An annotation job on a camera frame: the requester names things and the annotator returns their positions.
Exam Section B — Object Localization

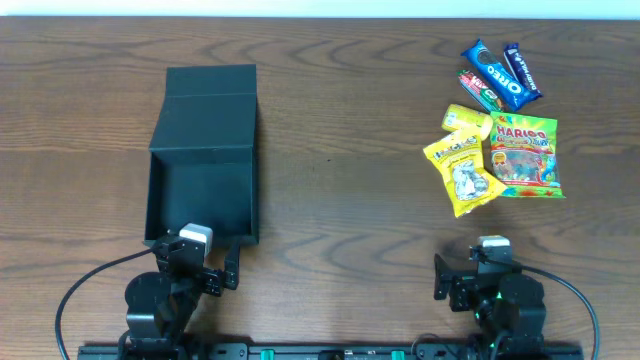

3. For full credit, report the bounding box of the left black cable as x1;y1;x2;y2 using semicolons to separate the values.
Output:
54;248;157;360

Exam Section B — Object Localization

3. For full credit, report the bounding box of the dark blue chocolate bar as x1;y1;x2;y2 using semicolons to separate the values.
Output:
503;43;543;98

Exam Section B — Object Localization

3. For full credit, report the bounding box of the black gift box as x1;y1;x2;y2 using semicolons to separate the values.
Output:
144;64;259;248

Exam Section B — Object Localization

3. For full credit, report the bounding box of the right black cable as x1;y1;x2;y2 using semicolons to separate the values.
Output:
519;263;601;360

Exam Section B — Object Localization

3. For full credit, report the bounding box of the red green snack bar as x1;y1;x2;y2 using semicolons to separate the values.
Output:
457;70;505;113

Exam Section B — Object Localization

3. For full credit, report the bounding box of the yellow Hacks candy bag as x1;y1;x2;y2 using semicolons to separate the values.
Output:
423;127;507;218

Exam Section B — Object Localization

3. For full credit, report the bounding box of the blue Oreo cookie pack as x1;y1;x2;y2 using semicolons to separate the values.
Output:
461;39;540;111

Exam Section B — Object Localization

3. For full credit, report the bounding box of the black cable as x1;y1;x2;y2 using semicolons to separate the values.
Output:
519;263;601;360
54;248;157;360

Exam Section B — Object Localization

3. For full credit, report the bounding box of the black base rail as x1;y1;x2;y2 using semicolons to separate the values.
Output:
76;341;585;360

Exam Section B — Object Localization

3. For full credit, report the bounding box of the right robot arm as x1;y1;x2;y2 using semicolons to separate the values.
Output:
434;241;551;359

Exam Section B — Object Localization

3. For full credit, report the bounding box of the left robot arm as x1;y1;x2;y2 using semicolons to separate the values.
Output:
117;235;240;359

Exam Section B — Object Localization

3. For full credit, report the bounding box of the green Haribo gummy bag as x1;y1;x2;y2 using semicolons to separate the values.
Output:
489;112;564;198

